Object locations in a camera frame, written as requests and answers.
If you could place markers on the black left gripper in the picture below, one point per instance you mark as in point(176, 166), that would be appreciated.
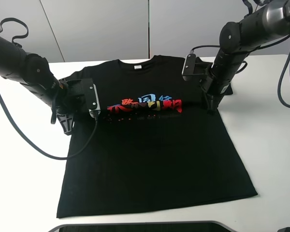
point(73, 96)

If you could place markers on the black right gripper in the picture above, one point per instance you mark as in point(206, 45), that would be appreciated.
point(214, 89)

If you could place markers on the black printed t-shirt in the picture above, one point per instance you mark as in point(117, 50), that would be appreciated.
point(152, 148)

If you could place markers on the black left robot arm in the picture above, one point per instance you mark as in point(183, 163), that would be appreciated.
point(30, 70)

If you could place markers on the dark robot base panel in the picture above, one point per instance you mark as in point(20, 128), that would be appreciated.
point(184, 226)

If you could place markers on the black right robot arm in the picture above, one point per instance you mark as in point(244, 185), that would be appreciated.
point(267, 26)

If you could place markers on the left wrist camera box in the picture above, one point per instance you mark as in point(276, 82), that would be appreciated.
point(91, 98)

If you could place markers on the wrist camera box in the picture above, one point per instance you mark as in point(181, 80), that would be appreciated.
point(91, 98)
point(188, 68)

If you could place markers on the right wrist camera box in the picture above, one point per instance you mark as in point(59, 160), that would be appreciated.
point(188, 68)

